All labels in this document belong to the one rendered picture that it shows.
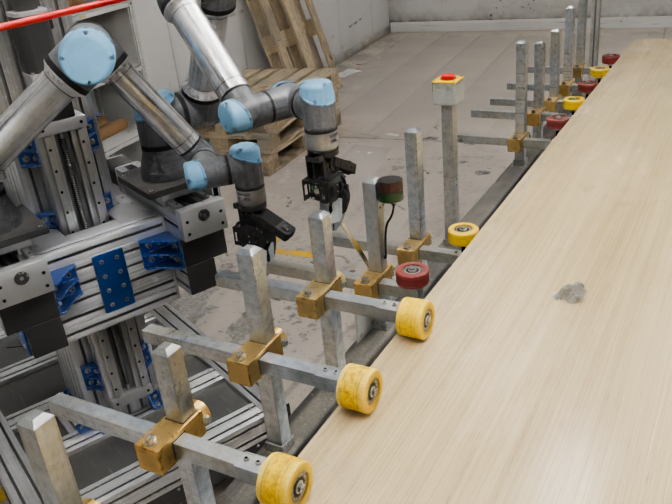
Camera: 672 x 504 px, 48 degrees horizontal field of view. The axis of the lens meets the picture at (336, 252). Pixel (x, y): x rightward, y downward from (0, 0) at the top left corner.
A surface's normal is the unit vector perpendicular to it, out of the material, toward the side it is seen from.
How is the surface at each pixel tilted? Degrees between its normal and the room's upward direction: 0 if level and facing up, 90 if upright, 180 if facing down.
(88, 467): 0
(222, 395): 0
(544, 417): 0
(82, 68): 85
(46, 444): 90
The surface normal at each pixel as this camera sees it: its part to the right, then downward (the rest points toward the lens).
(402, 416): -0.09, -0.89
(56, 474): 0.87, 0.14
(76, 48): 0.36, 0.32
